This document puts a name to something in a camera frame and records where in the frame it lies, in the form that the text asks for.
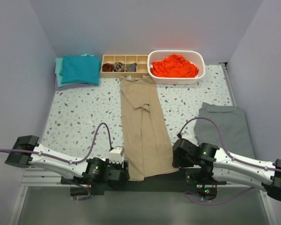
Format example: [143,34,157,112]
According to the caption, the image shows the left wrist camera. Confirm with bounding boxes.
[108,146,125,164]

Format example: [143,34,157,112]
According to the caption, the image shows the grey folded cloth piece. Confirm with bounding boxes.
[126,63,137,72]

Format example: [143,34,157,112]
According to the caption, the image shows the white plastic laundry basket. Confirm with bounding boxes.
[147,50,206,84]

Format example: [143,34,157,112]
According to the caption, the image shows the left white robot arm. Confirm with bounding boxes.
[5,135,130,187]

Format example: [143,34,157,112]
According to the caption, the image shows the folded light turquoise shirt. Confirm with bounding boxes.
[54,53,94,83]

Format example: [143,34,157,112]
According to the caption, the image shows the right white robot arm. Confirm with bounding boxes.
[172,138,281,202]

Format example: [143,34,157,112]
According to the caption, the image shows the folded grey t shirt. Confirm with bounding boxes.
[194,103,255,158]

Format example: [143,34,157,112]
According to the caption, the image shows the wooden compartment organizer tray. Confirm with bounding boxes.
[100,54,148,78]

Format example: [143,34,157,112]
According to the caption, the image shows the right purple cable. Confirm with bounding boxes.
[177,117,281,206]

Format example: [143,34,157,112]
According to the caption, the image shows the beige t shirt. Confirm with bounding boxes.
[120,76,178,181]

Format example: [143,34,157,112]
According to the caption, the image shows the folded teal t shirt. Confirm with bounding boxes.
[60,55,102,85]

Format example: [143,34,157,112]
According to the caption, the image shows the red black rolled socks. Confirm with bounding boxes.
[102,63,114,72]

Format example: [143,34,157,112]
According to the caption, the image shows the patterned rolled socks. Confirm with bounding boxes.
[113,62,125,72]

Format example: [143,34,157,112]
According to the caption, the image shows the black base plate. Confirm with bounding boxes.
[60,167,227,200]

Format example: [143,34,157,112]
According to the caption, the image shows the aluminium rail frame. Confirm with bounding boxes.
[8,63,278,225]

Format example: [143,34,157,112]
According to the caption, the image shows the orange t shirt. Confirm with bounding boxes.
[150,54,200,78]

